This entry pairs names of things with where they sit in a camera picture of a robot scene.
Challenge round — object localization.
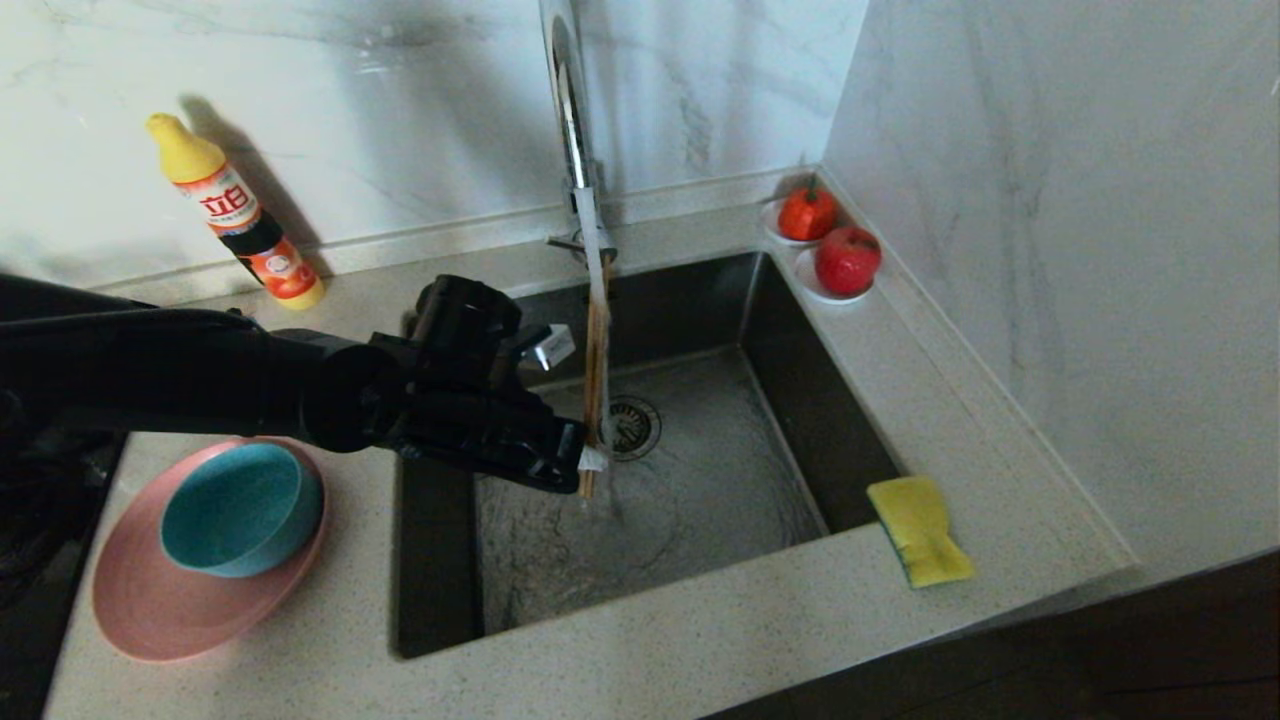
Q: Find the black cooktop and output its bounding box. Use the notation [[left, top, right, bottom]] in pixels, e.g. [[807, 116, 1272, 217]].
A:
[[0, 430, 126, 720]]

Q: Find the running water stream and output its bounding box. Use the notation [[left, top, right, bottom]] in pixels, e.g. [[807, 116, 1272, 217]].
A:
[[575, 185, 626, 511]]

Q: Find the orange dish soap bottle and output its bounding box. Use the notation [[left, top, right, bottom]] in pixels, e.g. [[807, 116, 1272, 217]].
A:
[[147, 112, 326, 311]]

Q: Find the pink plate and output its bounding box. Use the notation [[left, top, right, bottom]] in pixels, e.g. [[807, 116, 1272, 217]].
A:
[[92, 437, 331, 663]]

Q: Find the chrome faucet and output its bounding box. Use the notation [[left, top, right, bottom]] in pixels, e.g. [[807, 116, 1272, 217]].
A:
[[535, 0, 621, 272]]

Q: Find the teal bowl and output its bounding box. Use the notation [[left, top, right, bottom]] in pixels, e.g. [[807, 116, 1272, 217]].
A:
[[160, 443, 324, 578]]

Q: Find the red tomato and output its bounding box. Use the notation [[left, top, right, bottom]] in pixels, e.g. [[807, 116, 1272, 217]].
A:
[[778, 182, 839, 242]]

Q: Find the stainless steel sink basin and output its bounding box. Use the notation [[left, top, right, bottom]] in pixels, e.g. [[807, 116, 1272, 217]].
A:
[[395, 250, 903, 659]]

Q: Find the yellow green sponge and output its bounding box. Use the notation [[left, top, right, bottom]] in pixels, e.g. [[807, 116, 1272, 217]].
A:
[[866, 475, 976, 589]]

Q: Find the brown wooden chopstick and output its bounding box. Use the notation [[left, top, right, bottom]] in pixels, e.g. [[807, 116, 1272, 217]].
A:
[[578, 262, 604, 499]]

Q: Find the round metal drain strainer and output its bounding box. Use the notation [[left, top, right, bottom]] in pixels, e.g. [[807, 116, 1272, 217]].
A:
[[600, 395, 663, 462]]

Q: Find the red apple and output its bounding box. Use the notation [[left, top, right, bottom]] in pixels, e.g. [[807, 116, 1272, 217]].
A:
[[814, 226, 883, 298]]

